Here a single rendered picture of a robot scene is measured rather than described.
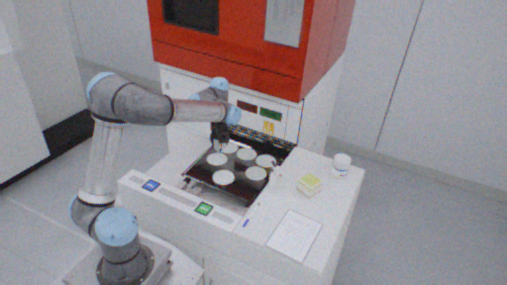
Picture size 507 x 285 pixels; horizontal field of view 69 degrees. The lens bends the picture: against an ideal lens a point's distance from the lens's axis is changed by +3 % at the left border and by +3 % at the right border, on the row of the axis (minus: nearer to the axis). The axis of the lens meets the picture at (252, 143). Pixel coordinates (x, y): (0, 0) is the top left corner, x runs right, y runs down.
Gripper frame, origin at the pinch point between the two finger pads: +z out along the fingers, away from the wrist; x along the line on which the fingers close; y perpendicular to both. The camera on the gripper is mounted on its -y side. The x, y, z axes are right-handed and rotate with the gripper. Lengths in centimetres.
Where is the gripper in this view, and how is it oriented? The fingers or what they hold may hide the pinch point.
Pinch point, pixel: (220, 151)
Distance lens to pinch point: 166.8
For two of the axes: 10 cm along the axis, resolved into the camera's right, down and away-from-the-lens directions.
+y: -2.1, -5.8, 7.9
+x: -9.8, 0.8, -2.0
